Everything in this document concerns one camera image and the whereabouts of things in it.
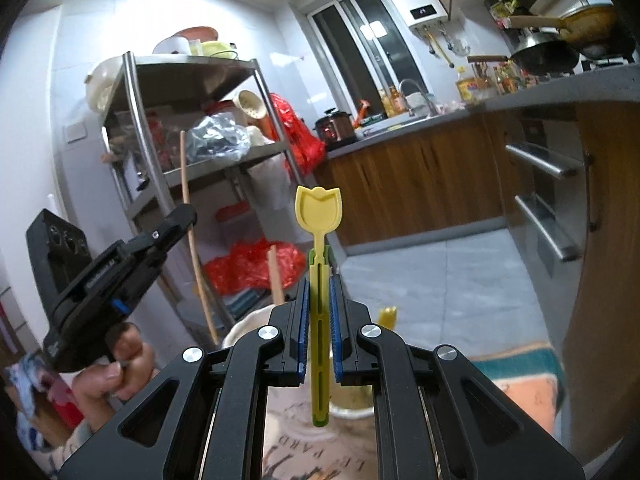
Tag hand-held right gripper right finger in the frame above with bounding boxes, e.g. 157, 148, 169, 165
331, 275, 586, 480

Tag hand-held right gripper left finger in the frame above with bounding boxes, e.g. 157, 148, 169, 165
57, 280, 309, 480

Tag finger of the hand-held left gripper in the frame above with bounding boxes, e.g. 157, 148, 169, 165
112, 252, 169, 317
124, 203, 199, 254

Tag wooden chopstick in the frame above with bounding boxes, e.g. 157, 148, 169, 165
180, 130, 220, 347
267, 246, 286, 307

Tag yellow plastic spoon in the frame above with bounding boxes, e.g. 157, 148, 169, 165
295, 185, 343, 428

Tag person's left hand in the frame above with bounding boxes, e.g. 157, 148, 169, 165
72, 323, 156, 426

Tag red-lidded plastic container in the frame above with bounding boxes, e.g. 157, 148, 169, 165
216, 202, 251, 231

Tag large red plastic bag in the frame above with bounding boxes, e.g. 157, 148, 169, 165
204, 240, 307, 297

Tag floral patterned cloth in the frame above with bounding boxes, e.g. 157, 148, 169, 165
5, 352, 51, 456

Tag metal shelf rack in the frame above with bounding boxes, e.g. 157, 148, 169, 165
85, 51, 306, 346

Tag white plastic bag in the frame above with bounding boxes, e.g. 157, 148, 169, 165
247, 152, 296, 211

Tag beige perforated cup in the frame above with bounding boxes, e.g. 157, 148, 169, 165
237, 90, 266, 123

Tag hanging red plastic bag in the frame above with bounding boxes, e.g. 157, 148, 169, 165
270, 92, 327, 176

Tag large white bowl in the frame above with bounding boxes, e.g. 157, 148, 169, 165
85, 55, 126, 111

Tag wooden lower cabinets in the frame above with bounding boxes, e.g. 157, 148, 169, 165
312, 100, 640, 456

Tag white pot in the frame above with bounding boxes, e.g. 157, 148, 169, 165
152, 35, 193, 56

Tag yellow-green bowl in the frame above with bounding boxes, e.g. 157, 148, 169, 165
202, 40, 236, 60

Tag dark red rice cooker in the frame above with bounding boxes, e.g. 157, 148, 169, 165
314, 108, 357, 148

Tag orange basin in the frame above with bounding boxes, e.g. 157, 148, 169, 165
175, 26, 219, 43

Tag printed teal-edged table cloth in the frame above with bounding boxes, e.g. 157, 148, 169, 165
262, 342, 568, 480

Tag dish soap bottles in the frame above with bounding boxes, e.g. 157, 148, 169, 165
377, 85, 406, 116

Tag kitchen window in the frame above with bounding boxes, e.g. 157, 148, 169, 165
302, 0, 428, 106

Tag metal sink faucet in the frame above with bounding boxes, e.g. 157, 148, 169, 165
398, 79, 435, 116

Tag yellow cooking oil bottle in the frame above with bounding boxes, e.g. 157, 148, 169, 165
456, 75, 483, 103

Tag condiment bottles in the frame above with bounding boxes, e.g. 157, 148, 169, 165
492, 60, 531, 93

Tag grey kitchen countertop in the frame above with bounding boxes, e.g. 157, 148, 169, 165
325, 62, 640, 158

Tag black wok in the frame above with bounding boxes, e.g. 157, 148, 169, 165
467, 40, 581, 75

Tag brown frying pan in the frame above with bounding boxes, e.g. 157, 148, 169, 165
507, 4, 618, 43

